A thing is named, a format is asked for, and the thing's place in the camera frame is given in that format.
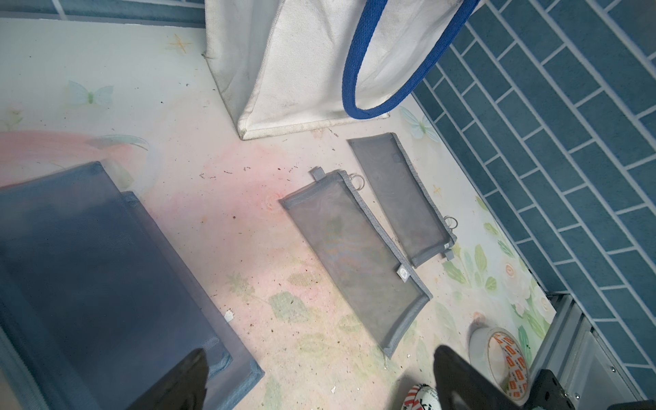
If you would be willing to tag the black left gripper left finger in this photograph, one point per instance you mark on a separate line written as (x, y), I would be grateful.
(183, 387)

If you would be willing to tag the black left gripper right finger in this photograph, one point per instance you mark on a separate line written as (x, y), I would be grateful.
(460, 386)

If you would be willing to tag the grey mesh pouch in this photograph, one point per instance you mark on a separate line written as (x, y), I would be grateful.
(364, 263)
(416, 221)

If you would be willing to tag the blue mesh pouch centre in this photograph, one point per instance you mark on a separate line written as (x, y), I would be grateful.
(96, 304)

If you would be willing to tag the white canvas tote bag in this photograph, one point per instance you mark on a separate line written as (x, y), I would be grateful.
(298, 65)

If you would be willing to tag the crushed striped drink can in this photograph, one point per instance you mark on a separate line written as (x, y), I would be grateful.
(421, 397)

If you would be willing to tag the brown tape roll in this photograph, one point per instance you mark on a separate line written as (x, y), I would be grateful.
(497, 355)

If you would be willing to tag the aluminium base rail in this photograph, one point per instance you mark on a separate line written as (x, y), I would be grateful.
(596, 362)

